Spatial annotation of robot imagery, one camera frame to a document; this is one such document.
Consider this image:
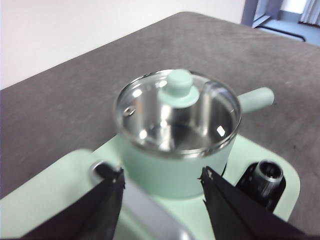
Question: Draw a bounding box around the grey-blue door frame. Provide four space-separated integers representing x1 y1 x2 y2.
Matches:
241 0 260 27

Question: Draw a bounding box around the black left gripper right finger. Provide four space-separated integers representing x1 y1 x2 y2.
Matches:
198 166 320 240

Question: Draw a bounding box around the white curtain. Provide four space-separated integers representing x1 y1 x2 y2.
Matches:
298 0 320 26

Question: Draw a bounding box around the glass lid with green knob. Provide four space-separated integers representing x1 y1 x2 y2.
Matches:
113 68 243 160

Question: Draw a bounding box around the mint green breakfast machine base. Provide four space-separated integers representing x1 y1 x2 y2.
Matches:
107 133 301 240

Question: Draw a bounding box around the mint green pot with handle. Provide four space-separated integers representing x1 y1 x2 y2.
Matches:
113 86 276 200

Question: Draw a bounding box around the silver control knob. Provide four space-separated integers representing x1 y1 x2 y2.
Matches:
236 159 286 211

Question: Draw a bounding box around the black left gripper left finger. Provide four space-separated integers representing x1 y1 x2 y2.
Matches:
14 164 126 240

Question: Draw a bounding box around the mint green griddle cover, silver handle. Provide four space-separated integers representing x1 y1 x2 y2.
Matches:
0 148 201 240

